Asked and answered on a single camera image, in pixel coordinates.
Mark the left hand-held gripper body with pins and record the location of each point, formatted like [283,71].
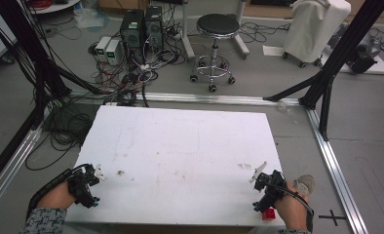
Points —
[82,188]

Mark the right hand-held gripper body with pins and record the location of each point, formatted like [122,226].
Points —
[271,190]

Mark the person's right hand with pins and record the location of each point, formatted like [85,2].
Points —
[290,208]

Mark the person's left hand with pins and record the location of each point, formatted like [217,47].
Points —
[55,196]

